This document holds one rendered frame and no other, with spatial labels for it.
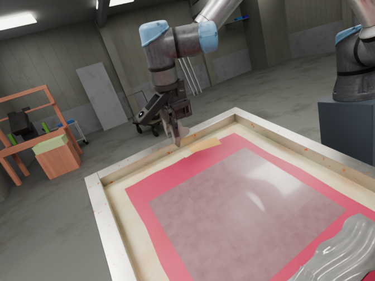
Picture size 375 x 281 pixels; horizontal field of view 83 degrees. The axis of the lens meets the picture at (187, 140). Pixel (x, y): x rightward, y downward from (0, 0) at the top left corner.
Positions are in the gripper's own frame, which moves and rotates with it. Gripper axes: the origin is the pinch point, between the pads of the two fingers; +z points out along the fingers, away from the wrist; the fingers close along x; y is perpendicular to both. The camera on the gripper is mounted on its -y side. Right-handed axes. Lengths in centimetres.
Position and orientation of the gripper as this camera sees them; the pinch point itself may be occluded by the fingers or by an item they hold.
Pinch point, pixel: (172, 141)
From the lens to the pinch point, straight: 71.7
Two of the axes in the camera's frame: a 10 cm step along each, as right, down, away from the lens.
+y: 8.4, -4.1, 3.5
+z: 1.6, 8.1, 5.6
